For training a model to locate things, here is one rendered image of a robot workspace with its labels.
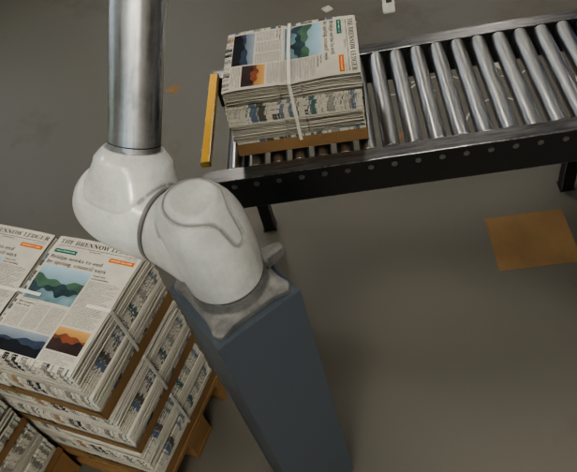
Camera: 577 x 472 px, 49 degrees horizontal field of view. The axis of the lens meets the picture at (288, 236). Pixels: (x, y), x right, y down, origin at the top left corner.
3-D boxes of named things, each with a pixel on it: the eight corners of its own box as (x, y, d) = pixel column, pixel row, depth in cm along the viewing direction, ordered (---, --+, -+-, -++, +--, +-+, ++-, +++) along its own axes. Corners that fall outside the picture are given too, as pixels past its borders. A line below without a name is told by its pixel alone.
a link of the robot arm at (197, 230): (236, 318, 116) (201, 243, 99) (161, 287, 124) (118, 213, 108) (280, 254, 124) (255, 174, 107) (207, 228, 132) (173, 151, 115)
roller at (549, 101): (550, 137, 173) (553, 123, 169) (509, 40, 203) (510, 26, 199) (569, 134, 172) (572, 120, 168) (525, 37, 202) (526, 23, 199)
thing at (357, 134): (313, 146, 179) (311, 135, 176) (311, 84, 198) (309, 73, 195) (369, 139, 177) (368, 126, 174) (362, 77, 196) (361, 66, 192)
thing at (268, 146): (239, 156, 183) (235, 145, 179) (244, 95, 201) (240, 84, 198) (292, 149, 180) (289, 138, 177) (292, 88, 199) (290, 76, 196)
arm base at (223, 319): (309, 278, 126) (304, 261, 122) (218, 344, 120) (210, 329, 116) (258, 228, 137) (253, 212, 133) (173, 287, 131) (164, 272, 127)
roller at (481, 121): (478, 147, 175) (479, 133, 171) (447, 51, 206) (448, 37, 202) (496, 144, 174) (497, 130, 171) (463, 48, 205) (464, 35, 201)
